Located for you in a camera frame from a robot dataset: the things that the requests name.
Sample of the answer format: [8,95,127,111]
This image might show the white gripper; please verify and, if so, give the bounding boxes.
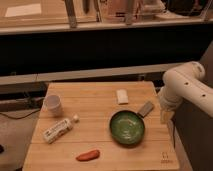
[158,86,182,124]

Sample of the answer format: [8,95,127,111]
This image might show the red pepper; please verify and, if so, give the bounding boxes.
[76,150,100,161]

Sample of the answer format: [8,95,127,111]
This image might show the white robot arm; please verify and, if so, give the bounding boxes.
[158,61,213,124]

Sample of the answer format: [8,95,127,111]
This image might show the green frying pan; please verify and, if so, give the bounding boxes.
[109,101,154,146]

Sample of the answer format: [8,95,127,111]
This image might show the white paper cup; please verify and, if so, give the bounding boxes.
[43,95,63,117]

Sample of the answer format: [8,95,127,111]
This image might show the white plastic bottle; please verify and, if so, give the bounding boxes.
[43,115,79,144]

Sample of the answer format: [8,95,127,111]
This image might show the black floor cable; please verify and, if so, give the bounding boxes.
[0,108,42,120]

